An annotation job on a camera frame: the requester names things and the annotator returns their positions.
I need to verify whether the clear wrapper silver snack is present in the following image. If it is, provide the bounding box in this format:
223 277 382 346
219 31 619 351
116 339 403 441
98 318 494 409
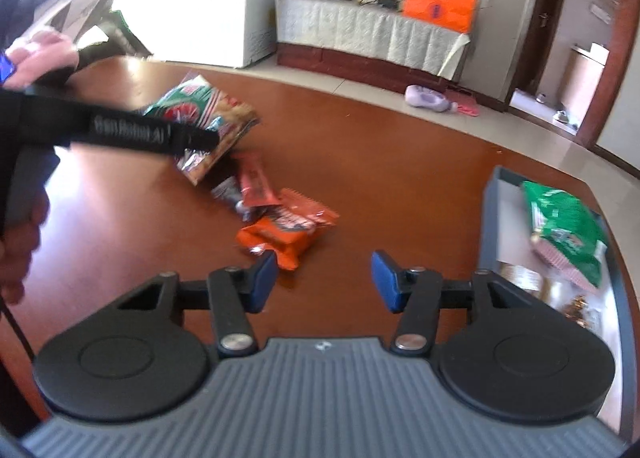
210 176 254 222

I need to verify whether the brown tan snack packet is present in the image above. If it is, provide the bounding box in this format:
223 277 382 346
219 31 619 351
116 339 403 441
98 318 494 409
499 262 549 302

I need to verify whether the dark foil candy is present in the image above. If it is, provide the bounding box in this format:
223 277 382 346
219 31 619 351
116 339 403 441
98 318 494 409
563 295 590 329

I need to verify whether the green snack bag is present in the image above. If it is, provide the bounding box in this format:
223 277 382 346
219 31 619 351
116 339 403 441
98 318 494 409
521 181 608 293

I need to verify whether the person left hand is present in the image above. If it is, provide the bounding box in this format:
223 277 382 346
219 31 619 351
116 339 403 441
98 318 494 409
0 27 82 306

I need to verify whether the orange snack packet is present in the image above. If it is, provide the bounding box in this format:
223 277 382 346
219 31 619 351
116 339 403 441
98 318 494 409
236 188 340 271

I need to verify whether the white blue storage box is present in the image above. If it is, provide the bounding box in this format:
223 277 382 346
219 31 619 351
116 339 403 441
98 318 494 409
478 166 639 443

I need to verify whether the dark red candy bar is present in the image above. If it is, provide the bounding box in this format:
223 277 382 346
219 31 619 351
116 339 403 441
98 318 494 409
233 151 280 207

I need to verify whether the green shrimp chips bag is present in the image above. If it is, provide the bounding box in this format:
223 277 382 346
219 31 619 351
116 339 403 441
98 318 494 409
142 73 259 186

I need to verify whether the purple detergent bottle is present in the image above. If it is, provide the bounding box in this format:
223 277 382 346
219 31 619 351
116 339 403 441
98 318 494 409
405 85 458 113

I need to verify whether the white chest freezer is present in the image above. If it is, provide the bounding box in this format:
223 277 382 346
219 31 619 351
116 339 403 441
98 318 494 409
116 0 277 69

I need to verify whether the tv cabinet with cloth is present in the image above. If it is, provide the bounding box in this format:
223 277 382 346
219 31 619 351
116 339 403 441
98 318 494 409
276 0 470 92

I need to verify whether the dark wooden door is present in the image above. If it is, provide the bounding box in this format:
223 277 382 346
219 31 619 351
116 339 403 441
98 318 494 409
512 0 564 95

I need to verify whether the wooden cabinet in hallway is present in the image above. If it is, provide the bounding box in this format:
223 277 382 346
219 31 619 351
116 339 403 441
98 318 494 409
559 43 608 129

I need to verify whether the black router box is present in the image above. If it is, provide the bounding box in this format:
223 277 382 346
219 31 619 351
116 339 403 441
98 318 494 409
374 0 401 12

